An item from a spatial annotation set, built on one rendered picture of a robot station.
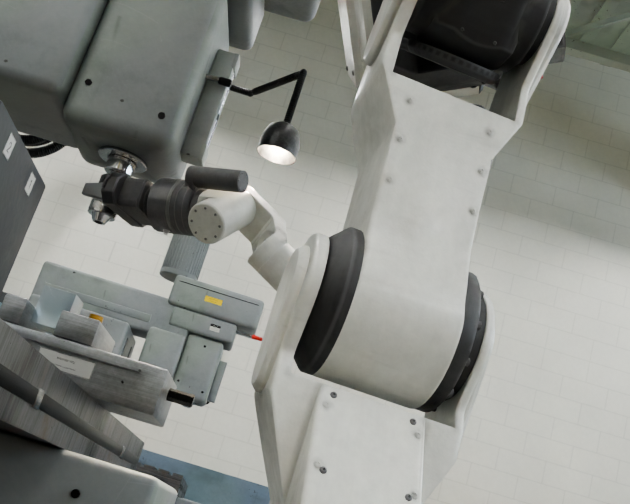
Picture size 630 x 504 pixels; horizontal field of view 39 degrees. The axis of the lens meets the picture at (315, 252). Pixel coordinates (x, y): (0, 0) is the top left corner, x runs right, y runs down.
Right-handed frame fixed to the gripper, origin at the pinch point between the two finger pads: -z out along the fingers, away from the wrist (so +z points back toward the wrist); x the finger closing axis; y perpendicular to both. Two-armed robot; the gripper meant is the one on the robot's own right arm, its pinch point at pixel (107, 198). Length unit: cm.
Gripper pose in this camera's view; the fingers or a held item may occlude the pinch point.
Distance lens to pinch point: 151.9
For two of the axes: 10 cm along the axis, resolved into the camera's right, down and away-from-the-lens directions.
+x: -3.4, -3.9, -8.5
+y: -2.7, 9.1, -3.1
